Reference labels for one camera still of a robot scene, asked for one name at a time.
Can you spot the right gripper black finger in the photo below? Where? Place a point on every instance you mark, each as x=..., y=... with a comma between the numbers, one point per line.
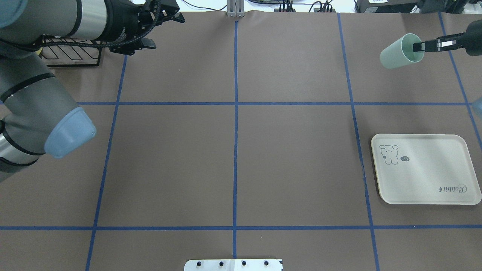
x=440, y=44

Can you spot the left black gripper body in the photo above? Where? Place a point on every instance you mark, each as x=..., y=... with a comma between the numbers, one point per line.
x=121, y=20

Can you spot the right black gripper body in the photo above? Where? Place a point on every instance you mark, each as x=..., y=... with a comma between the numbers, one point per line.
x=473, y=44

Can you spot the green plastic cup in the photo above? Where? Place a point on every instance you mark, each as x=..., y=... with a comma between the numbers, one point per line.
x=401, y=53

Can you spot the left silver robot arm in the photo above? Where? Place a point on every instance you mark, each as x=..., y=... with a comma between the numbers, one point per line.
x=44, y=118

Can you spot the beige rabbit tray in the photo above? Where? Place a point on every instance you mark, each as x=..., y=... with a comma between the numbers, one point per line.
x=428, y=169

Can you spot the black computer box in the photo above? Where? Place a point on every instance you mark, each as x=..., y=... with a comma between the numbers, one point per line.
x=385, y=6

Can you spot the black wire cup rack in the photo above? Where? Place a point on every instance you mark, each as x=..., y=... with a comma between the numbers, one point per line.
x=70, y=56

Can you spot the grey aluminium frame post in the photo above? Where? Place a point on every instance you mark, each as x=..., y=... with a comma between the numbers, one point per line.
x=235, y=8

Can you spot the white metal base plate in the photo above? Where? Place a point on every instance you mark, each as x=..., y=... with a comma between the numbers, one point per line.
x=234, y=265

